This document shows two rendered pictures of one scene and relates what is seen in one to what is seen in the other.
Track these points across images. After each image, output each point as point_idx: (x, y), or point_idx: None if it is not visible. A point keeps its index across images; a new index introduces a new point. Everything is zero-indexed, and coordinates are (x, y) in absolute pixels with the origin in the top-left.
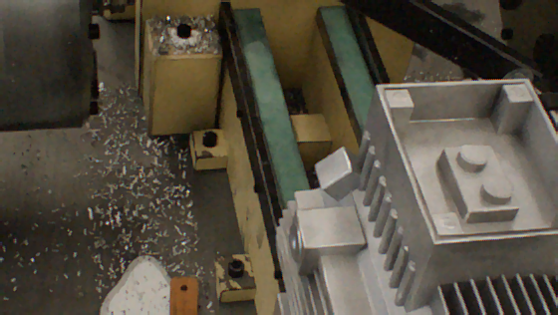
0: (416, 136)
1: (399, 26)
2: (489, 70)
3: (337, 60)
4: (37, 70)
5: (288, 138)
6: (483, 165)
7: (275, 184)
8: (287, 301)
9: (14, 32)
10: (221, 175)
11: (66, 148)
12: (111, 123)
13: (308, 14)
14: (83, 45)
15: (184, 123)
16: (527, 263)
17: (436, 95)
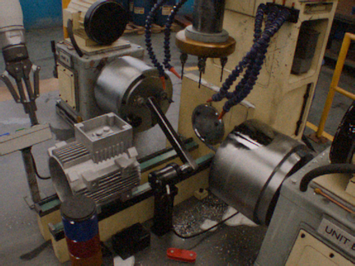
0: (112, 127)
1: (162, 129)
2: (181, 158)
3: (194, 159)
4: (113, 104)
5: (158, 160)
6: (104, 130)
7: (139, 160)
8: None
9: (112, 94)
10: None
11: (149, 151)
12: None
13: (208, 152)
14: (119, 102)
15: None
16: (85, 144)
17: (118, 120)
